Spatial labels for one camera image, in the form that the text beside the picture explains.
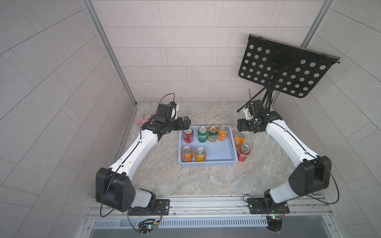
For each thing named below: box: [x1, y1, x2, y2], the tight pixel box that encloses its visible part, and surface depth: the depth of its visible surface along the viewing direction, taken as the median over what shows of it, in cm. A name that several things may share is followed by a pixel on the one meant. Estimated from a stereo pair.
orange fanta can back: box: [217, 123, 229, 142], surface depth 91 cm
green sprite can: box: [197, 125, 208, 143], surface depth 91 cm
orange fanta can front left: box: [181, 145, 193, 163], surface depth 82 cm
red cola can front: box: [237, 144, 251, 163], surface depth 82 cm
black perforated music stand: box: [236, 33, 341, 113], surface depth 76 cm
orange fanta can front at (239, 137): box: [234, 131, 246, 148], surface depth 88 cm
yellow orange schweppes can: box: [194, 147, 207, 163], surface depth 81 cm
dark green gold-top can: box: [207, 125, 219, 143], surface depth 91 cm
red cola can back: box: [183, 127, 194, 144], surface depth 90 cm
